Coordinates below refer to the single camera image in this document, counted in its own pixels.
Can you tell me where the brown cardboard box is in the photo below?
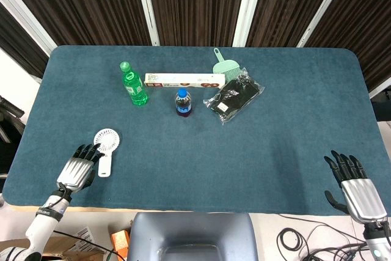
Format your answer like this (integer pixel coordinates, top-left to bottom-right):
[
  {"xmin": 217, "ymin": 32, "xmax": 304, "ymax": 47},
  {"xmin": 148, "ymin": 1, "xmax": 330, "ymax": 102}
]
[{"xmin": 41, "ymin": 235, "xmax": 106, "ymax": 261}]

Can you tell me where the black cable bundle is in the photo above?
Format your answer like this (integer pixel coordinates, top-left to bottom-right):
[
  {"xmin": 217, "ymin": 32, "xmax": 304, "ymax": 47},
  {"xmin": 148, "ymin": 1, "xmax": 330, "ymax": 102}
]
[{"xmin": 276, "ymin": 213, "xmax": 374, "ymax": 261}]

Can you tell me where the long white printed box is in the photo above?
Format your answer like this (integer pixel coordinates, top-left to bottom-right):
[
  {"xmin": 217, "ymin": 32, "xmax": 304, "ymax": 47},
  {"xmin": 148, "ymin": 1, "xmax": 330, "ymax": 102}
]
[{"xmin": 144, "ymin": 73, "xmax": 227, "ymax": 88}]

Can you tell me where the white handheld fan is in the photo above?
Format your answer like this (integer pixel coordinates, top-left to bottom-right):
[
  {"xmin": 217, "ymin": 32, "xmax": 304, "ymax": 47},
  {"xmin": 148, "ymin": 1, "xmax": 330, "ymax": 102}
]
[{"xmin": 93, "ymin": 128, "xmax": 121, "ymax": 178}]

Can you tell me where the green plastic bottle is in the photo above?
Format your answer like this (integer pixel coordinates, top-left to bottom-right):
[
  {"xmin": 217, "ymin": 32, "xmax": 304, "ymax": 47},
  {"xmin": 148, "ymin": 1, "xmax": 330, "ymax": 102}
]
[{"xmin": 119, "ymin": 61, "xmax": 148, "ymax": 106}]

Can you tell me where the black office chair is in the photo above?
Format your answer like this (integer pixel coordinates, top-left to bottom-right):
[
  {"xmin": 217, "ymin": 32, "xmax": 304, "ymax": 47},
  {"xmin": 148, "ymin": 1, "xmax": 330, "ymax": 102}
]
[{"xmin": 0, "ymin": 95, "xmax": 26, "ymax": 152}]

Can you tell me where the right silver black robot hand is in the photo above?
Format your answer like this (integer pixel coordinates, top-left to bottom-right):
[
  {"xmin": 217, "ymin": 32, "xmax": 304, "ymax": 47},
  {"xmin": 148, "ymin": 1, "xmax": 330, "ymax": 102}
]
[{"xmin": 323, "ymin": 150, "xmax": 388, "ymax": 224}]

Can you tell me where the orange small box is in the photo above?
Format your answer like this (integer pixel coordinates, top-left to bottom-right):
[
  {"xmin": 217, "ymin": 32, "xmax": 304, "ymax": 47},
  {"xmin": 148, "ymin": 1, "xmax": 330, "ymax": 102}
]
[{"xmin": 111, "ymin": 229, "xmax": 130, "ymax": 257}]

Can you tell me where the black item in clear bag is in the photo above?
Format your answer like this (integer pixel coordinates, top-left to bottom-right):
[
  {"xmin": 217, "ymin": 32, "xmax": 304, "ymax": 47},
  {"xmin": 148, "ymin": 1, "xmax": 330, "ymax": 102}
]
[{"xmin": 203, "ymin": 68, "xmax": 265, "ymax": 125}]

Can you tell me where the mint green small dustpan brush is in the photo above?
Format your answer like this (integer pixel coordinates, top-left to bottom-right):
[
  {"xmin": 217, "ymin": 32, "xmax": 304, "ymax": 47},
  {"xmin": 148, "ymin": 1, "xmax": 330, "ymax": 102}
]
[{"xmin": 212, "ymin": 47, "xmax": 244, "ymax": 80}]

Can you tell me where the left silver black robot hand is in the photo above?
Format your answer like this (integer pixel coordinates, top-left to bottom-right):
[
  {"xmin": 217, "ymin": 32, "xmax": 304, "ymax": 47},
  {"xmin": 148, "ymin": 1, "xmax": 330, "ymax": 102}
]
[{"xmin": 56, "ymin": 144, "xmax": 105, "ymax": 191}]

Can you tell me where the blue cap dark drink bottle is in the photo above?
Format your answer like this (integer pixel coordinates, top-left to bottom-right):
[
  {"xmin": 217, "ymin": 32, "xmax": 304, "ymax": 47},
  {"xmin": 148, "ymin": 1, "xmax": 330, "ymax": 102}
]
[{"xmin": 174, "ymin": 88, "xmax": 192, "ymax": 119}]

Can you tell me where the white paper barcode label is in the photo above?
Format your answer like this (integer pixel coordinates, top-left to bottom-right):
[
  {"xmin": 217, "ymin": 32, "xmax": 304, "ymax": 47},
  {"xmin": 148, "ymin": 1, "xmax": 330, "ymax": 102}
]
[{"xmin": 74, "ymin": 226, "xmax": 96, "ymax": 246}]

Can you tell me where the teal blue table cloth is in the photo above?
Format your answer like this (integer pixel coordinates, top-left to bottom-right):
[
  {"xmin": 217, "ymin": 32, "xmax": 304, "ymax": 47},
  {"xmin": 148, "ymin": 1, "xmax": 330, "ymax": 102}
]
[{"xmin": 2, "ymin": 45, "xmax": 391, "ymax": 216}]

